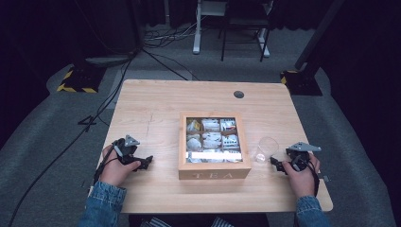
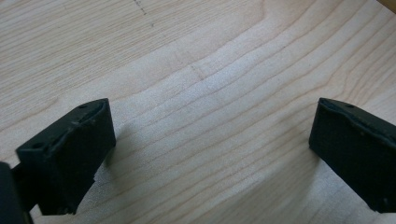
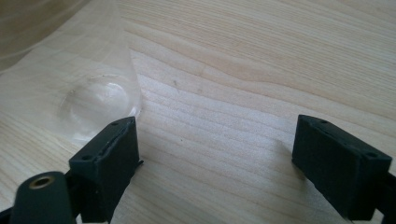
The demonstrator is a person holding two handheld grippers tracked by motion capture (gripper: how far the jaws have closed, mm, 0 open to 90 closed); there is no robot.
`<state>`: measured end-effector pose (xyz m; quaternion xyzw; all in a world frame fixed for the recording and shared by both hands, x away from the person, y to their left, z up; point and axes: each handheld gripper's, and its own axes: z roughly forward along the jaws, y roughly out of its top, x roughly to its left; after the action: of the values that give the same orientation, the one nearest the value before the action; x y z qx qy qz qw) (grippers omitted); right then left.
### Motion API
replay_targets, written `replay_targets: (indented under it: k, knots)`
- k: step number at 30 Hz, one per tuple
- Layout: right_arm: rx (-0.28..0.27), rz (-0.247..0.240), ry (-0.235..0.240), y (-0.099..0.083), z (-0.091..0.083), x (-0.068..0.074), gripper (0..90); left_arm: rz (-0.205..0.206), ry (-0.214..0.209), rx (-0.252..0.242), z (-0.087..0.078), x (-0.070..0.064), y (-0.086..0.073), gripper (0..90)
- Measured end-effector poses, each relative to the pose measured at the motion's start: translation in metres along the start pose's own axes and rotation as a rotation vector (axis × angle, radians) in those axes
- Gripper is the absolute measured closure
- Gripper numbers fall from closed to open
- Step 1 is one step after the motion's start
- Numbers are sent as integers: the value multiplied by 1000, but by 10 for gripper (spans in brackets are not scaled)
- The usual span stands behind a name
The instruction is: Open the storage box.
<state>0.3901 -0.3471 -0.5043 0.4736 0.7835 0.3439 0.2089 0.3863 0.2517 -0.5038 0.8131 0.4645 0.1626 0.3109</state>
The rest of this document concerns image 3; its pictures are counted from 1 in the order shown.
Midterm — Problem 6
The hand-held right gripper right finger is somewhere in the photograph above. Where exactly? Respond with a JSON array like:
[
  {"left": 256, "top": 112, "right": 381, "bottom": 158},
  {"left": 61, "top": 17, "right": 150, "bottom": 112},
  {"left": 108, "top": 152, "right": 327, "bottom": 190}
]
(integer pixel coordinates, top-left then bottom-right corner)
[{"left": 291, "top": 114, "right": 393, "bottom": 221}]

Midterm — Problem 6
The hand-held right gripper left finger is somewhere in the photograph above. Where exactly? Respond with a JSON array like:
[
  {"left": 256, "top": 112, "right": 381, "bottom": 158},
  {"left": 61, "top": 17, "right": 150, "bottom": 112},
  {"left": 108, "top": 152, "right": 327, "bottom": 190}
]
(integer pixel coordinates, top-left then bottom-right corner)
[{"left": 68, "top": 116, "right": 144, "bottom": 224}]

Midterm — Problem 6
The clear plastic cup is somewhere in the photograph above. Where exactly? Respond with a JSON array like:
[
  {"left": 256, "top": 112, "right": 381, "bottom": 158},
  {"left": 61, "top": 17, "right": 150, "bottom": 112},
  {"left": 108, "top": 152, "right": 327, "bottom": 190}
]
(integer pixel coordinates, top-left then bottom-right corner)
[{"left": 0, "top": 0, "right": 143, "bottom": 147}]

